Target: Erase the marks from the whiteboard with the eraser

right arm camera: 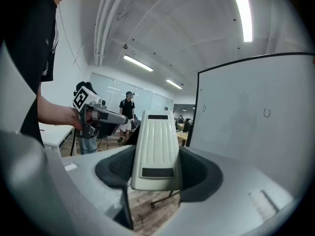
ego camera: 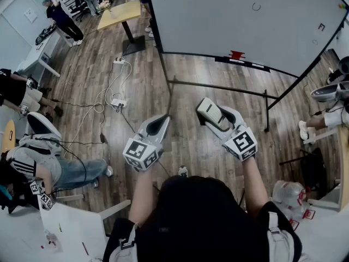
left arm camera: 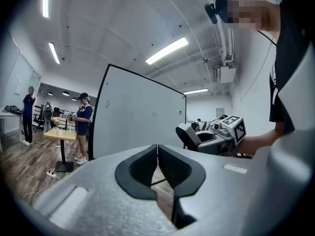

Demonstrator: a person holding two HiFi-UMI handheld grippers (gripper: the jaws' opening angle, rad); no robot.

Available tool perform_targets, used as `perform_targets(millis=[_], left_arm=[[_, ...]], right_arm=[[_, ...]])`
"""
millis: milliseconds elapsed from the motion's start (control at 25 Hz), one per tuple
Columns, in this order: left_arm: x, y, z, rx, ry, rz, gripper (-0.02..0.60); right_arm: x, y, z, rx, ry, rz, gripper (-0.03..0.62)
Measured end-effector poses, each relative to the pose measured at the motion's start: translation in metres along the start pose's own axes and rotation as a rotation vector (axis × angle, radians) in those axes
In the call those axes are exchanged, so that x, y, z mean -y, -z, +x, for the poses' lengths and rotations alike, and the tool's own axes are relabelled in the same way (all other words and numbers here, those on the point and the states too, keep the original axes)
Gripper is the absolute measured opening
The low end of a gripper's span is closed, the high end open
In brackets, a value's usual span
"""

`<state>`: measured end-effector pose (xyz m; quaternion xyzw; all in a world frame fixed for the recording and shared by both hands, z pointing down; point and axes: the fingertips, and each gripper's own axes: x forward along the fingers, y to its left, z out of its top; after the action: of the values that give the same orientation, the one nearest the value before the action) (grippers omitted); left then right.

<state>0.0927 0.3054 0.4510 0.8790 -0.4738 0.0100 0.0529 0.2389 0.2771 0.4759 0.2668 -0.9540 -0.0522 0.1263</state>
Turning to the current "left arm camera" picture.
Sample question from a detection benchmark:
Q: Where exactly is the black office chair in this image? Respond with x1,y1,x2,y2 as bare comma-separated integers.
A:
32,104,45,133

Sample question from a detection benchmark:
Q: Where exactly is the clothes rack with garments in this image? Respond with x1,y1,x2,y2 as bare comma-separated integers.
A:
42,101,54,134

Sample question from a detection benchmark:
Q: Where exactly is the black head camera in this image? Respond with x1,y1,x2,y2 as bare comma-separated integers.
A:
204,3,219,25

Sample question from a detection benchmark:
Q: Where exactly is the yellow pedestal table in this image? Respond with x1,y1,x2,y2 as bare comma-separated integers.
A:
43,127,78,173

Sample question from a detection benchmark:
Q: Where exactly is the black metal railing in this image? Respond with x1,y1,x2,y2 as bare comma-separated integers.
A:
34,104,76,132

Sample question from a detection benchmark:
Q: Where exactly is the vase with pink flowers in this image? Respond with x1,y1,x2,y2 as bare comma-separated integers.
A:
51,117,61,136

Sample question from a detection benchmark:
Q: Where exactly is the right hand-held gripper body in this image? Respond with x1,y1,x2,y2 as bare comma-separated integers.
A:
211,115,247,156

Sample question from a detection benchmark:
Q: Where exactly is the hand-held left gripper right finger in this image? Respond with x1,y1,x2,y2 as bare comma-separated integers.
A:
157,144,296,231

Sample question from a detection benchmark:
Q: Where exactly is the grey work table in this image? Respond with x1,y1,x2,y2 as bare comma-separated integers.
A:
88,63,187,161

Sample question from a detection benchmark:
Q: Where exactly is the ceiling air conditioning unit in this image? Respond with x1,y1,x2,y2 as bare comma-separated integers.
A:
212,62,237,84

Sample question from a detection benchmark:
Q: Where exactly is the white desk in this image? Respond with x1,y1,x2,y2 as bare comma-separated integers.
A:
0,110,24,143

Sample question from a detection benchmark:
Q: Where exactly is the person's black shirt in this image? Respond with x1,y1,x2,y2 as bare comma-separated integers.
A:
269,0,315,135

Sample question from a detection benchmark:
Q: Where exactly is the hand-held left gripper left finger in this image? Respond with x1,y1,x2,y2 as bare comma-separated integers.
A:
33,144,173,236

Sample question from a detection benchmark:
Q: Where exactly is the person's head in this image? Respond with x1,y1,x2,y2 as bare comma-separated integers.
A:
215,0,281,33

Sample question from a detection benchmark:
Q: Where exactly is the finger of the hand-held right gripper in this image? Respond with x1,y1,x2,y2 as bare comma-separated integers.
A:
196,131,224,155

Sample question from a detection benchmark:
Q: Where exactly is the white power cable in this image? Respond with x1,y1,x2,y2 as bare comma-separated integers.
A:
22,176,61,204

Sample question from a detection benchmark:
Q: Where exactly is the person's right forearm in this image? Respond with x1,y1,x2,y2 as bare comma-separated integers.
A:
236,128,284,157

